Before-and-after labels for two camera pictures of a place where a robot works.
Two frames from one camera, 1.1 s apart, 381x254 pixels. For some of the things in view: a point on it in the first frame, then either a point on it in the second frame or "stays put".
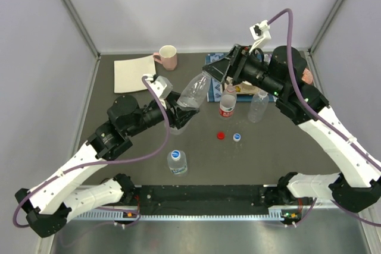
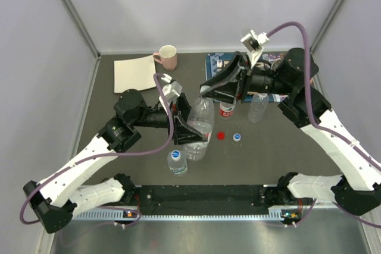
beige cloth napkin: [128, 74] stays put
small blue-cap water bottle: [177, 162] stays put
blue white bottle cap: [236, 137] stays put
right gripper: [235, 62] to [227, 91]
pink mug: [168, 55] stays put
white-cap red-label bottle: [195, 91] to [201, 118]
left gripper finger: [183, 116] to [183, 134]
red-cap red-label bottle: [228, 102] stays put
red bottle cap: [221, 135] stays put
